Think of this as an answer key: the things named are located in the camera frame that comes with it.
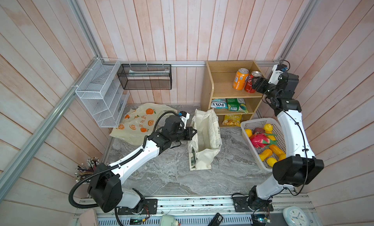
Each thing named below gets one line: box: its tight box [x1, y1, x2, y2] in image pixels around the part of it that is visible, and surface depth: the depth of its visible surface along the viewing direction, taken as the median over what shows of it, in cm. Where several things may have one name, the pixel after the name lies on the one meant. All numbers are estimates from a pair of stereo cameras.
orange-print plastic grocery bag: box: [109, 102, 178, 146], surface depth 101 cm
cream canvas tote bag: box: [187, 108, 223, 171], surface depth 84 cm
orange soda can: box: [232, 67, 250, 91], surface depth 80 cm
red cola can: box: [244, 70, 262, 94], surface depth 78 cm
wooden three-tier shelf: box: [200, 59, 265, 128], surface depth 94 cm
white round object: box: [160, 214, 175, 226], surface depth 67 cm
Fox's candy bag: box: [210, 98, 229, 109], surface depth 95 cm
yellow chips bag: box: [222, 113, 243, 127], surface depth 108 cm
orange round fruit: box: [244, 128, 253, 138], surface depth 98 cm
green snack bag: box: [225, 97, 249, 114], surface depth 95 cm
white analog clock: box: [282, 205, 310, 226], surface depth 70 cm
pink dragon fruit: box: [249, 131, 279, 149], surface depth 91 cm
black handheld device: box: [207, 212, 224, 226], surface depth 69 cm
